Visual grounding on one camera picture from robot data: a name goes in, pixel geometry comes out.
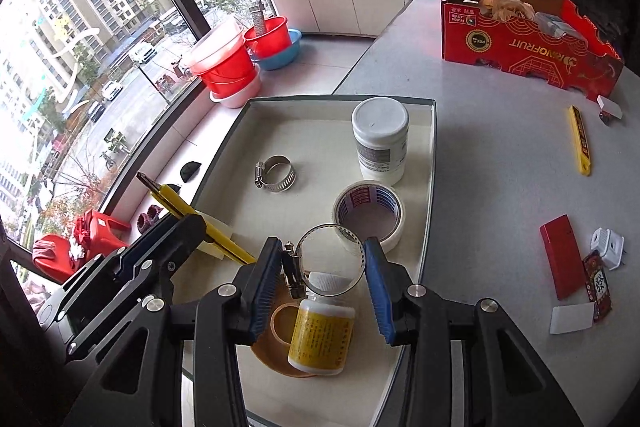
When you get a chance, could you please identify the large white jar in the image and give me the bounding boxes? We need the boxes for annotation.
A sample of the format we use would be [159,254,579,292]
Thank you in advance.
[351,97,411,186]

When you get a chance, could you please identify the red flat box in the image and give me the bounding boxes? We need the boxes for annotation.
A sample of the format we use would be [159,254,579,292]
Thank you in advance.
[539,214,587,300]

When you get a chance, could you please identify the small white pad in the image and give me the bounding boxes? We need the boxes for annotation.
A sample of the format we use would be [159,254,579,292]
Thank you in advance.
[192,213,236,260]

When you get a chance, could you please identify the cream masking tape roll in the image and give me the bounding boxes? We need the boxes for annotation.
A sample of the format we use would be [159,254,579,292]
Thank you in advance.
[332,180,407,254]

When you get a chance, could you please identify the small metal hose clamp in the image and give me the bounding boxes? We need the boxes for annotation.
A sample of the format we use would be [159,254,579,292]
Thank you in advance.
[254,155,297,192]

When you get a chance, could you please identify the stack of red buckets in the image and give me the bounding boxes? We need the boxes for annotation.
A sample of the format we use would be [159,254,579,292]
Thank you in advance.
[187,19,261,100]

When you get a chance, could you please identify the small red white box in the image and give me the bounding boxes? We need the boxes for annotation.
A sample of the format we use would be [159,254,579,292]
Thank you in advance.
[596,95,623,126]

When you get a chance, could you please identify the red plastic basin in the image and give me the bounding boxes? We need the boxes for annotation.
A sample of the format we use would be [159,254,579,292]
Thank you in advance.
[243,17,292,59]

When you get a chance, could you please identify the tan crumpled paper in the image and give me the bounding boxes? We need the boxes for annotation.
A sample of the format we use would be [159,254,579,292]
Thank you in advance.
[479,0,536,22]

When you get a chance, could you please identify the white tray grey rim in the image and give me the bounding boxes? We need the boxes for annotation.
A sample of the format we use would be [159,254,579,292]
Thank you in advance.
[181,94,438,427]

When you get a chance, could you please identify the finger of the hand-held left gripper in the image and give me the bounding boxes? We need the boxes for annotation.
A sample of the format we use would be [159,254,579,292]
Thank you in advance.
[64,213,207,362]
[62,217,181,295]

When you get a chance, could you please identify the brown tape roll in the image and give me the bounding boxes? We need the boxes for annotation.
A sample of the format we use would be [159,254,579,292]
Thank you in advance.
[250,292,321,379]

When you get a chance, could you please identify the yellow utility knife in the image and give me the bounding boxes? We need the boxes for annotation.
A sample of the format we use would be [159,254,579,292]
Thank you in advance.
[136,172,257,265]

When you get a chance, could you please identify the dark red slippers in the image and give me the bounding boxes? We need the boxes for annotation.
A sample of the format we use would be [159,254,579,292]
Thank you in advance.
[136,206,166,235]

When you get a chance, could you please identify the blue plastic basin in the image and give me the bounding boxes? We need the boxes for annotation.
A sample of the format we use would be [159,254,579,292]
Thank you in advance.
[257,28,303,71]

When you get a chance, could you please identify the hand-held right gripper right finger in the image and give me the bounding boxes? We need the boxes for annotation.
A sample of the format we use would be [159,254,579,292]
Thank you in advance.
[364,236,583,427]

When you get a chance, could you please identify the red cardboard box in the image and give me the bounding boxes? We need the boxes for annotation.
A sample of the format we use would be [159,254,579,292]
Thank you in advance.
[439,0,626,102]

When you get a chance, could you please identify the large metal hose clamp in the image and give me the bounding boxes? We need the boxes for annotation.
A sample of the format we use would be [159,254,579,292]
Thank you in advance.
[281,223,368,299]

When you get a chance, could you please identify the red plastic stool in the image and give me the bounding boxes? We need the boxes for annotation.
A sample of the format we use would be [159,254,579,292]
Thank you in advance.
[72,208,132,263]

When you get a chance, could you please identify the white bottle yellow label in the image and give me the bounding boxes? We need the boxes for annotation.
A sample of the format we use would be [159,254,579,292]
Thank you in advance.
[287,271,357,376]

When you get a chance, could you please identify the red printed packet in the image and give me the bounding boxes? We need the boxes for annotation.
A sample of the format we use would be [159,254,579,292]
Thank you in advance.
[581,251,614,323]

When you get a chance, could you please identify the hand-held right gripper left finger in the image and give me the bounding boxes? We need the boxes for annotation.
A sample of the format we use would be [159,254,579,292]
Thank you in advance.
[62,236,286,427]

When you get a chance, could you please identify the pink plastic basin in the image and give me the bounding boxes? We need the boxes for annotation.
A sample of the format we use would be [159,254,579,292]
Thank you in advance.
[209,74,263,109]

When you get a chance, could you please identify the white plug adapter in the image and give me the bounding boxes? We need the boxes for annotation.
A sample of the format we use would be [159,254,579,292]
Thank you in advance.
[590,228,626,270]

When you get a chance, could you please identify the clear plastic packet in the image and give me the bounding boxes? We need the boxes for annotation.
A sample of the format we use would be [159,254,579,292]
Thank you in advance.
[532,11,586,38]

